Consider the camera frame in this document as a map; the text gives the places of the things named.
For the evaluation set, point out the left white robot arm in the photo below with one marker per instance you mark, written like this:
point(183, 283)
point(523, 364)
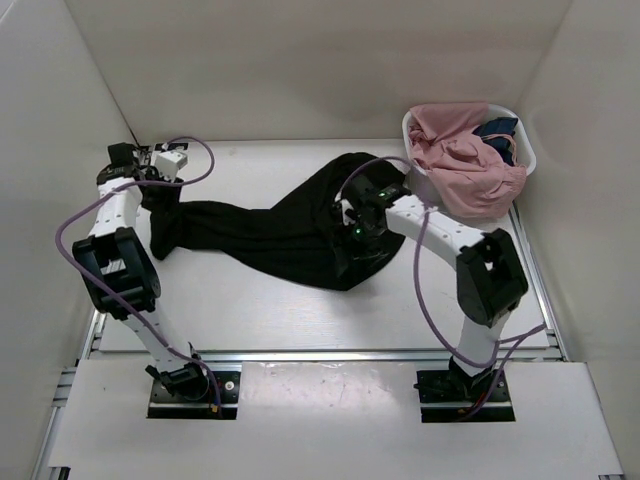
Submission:
point(114, 255)

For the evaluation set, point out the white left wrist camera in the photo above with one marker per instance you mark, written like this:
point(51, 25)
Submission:
point(169, 163)

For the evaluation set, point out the pink garment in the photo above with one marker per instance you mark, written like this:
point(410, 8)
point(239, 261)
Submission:
point(469, 175)

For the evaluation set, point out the blue white label sticker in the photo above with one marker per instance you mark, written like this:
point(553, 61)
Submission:
point(171, 146)

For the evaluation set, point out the aluminium frame rail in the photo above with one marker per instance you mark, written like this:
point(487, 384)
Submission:
point(548, 354)

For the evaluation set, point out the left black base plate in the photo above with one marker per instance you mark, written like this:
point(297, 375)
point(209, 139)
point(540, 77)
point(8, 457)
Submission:
point(199, 402)

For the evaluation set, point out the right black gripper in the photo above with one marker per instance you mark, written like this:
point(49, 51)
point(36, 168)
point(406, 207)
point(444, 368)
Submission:
point(350, 223)

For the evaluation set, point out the dark blue garment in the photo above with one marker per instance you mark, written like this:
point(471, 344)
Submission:
point(499, 133)

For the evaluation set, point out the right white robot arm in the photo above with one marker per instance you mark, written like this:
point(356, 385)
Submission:
point(490, 279)

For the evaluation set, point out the white plastic basket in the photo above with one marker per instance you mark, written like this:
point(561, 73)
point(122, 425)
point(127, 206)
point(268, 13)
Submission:
point(418, 181)

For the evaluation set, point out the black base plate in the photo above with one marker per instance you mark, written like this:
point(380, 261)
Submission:
point(445, 400)
point(199, 402)

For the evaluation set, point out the black trousers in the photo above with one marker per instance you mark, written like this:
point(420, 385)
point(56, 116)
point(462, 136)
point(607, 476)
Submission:
point(296, 240)

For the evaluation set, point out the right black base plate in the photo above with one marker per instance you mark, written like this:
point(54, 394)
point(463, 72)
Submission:
point(445, 400)

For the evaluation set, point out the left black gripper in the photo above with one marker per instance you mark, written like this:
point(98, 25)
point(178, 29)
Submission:
point(168, 200)

